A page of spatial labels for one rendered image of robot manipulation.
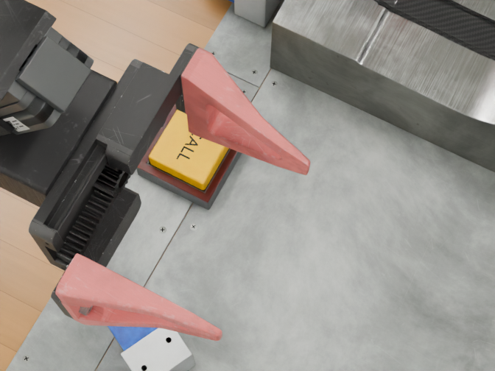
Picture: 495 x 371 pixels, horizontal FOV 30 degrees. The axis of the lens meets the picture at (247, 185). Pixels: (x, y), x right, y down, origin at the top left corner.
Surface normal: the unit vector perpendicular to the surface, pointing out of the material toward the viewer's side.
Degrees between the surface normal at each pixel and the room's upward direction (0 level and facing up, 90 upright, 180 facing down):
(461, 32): 6
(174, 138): 0
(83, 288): 22
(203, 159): 0
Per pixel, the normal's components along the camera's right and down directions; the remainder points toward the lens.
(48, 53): 0.53, -0.03
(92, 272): 0.33, -0.17
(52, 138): 0.01, -0.34
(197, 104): -0.51, 0.81
